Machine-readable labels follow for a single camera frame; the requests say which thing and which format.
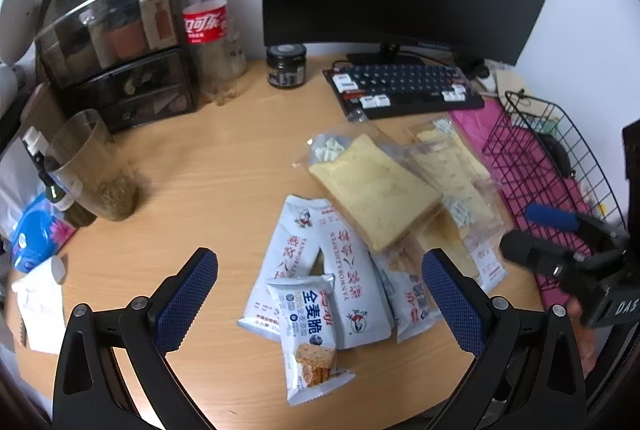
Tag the blue tissue pack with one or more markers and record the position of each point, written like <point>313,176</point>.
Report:
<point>37,230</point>

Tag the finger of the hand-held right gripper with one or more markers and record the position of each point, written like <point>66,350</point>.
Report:
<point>550,216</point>
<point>530,251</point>

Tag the white cracker snack packet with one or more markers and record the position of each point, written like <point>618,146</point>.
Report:
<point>307,335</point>

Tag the clear red label soda bottle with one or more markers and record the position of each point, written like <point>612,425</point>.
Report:
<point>205,24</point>

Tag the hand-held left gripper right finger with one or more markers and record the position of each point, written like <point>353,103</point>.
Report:
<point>450,305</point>

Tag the clear plastic cup with granules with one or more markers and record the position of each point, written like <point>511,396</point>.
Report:
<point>95,169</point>

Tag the dark blue mechanical keyboard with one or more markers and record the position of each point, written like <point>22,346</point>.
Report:
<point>400,84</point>

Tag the white red-print powder sachet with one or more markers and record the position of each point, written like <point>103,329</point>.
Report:
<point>412,305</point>
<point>287,250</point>
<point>357,290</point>

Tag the black computer mouse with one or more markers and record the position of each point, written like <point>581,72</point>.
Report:
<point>556,154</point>

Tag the green spray bottle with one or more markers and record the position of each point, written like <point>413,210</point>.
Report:
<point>60,200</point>

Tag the person's right hand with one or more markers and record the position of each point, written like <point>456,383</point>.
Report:
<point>585,340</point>

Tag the pink desk mat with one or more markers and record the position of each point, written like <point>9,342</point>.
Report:
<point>475,124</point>

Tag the large bagged bread slice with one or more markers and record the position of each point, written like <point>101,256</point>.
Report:
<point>372,190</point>

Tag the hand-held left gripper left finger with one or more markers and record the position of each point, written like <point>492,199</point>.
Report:
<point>187,297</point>

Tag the dark acrylic drawer organizer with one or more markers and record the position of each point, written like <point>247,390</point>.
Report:
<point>115,24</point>

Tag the black lidded jar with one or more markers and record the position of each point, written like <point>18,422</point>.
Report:
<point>286,65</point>

